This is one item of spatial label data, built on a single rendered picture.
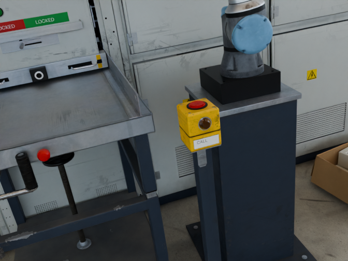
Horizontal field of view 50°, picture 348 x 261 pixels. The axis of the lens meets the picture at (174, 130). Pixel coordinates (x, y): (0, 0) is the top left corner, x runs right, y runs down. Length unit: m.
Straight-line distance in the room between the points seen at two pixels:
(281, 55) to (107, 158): 1.01
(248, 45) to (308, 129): 1.22
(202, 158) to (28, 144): 0.46
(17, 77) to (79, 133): 0.58
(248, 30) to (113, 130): 0.47
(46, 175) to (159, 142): 0.56
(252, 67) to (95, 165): 0.95
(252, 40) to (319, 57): 1.05
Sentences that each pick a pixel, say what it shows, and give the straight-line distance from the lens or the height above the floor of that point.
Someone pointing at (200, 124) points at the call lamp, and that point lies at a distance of 0.85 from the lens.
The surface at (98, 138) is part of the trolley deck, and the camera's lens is 1.06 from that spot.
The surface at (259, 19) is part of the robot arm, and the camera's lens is 1.11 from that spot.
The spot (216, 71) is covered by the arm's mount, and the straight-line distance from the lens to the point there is 1.38.
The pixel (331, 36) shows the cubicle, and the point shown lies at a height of 0.73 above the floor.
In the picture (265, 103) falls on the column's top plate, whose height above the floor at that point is 0.74.
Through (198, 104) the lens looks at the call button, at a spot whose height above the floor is 0.91.
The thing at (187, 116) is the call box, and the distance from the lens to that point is 0.84.
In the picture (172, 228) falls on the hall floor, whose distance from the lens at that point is 1.92.
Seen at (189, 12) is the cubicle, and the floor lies 0.98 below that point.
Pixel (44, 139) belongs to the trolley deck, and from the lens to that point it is 1.06.
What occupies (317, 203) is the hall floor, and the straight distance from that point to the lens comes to 2.06.
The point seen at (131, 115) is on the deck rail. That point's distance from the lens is 1.07.
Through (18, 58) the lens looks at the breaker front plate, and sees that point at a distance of 1.56.
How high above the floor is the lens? 1.24
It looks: 26 degrees down
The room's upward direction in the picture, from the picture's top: 8 degrees counter-clockwise
